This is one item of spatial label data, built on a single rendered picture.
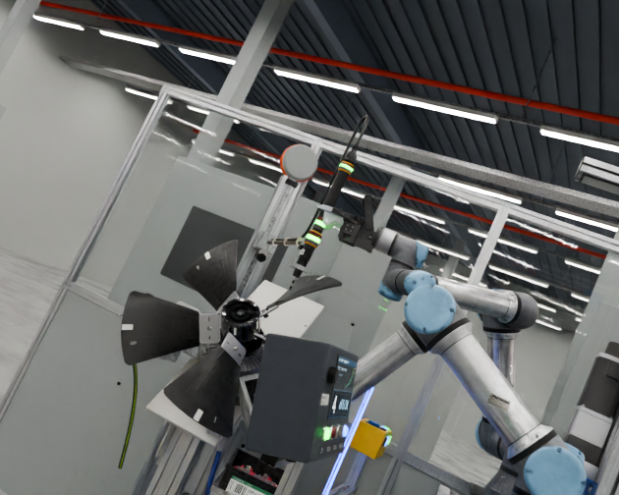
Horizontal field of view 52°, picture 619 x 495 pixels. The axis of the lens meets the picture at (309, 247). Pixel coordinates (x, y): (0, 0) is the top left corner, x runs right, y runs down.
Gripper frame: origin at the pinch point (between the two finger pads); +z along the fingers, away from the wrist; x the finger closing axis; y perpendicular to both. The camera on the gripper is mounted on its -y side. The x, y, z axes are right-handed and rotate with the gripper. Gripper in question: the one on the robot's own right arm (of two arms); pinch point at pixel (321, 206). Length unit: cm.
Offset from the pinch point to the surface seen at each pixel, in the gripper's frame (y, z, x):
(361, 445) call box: 62, -40, 15
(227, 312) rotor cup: 41.7, 12.3, -3.7
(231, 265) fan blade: 27.7, 21.4, 11.0
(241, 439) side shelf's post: 85, 1, 55
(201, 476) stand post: 97, 5, 33
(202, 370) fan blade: 59, 9, -16
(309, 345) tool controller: 38, -23, -88
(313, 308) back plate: 29, -6, 41
